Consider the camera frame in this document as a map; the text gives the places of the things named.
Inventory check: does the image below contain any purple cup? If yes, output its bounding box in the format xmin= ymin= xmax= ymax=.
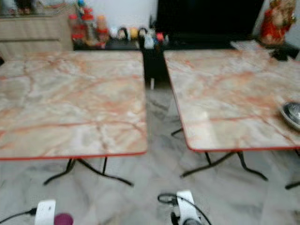
xmin=54 ymin=213 xmax=75 ymax=225

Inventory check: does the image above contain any marble top folding table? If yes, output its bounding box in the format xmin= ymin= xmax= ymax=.
xmin=164 ymin=49 xmax=300 ymax=190
xmin=0 ymin=50 xmax=148 ymax=187

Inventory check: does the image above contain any light wooden cabinet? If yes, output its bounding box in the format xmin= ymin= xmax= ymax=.
xmin=0 ymin=15 xmax=75 ymax=61

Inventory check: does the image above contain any red label jar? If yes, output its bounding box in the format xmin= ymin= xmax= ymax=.
xmin=69 ymin=15 xmax=84 ymax=45

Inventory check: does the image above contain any tall red cap bottle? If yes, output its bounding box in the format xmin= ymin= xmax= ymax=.
xmin=82 ymin=9 xmax=97 ymax=46

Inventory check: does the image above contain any orange sauce bottle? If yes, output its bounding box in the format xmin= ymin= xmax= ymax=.
xmin=96 ymin=15 xmax=109 ymax=44

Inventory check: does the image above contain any white spray bottle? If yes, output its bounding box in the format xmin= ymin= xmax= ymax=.
xmin=144 ymin=32 xmax=155 ymax=49

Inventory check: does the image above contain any black television screen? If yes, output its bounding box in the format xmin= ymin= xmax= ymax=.
xmin=156 ymin=0 xmax=266 ymax=39

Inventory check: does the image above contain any patterned placemat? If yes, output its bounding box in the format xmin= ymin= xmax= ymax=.
xmin=231 ymin=40 xmax=271 ymax=52

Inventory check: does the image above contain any red and gold figurine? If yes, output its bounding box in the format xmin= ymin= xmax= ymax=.
xmin=259 ymin=0 xmax=297 ymax=47

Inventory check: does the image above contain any steel bowl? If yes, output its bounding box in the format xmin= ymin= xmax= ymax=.
xmin=280 ymin=102 xmax=300 ymax=131

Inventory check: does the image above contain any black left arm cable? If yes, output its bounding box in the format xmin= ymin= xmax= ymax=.
xmin=0 ymin=208 xmax=37 ymax=225

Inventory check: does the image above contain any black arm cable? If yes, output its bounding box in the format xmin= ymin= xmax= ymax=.
xmin=0 ymin=208 xmax=37 ymax=225
xmin=157 ymin=193 xmax=213 ymax=225

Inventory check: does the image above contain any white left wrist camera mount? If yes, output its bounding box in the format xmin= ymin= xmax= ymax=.
xmin=35 ymin=200 xmax=56 ymax=225

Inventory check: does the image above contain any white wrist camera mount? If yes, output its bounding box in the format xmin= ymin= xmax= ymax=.
xmin=176 ymin=189 xmax=200 ymax=225
xmin=35 ymin=200 xmax=56 ymax=225

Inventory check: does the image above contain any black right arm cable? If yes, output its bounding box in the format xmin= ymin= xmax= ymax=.
xmin=157 ymin=193 xmax=213 ymax=225

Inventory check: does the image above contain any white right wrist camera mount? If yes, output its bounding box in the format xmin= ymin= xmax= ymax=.
xmin=176 ymin=189 xmax=200 ymax=225

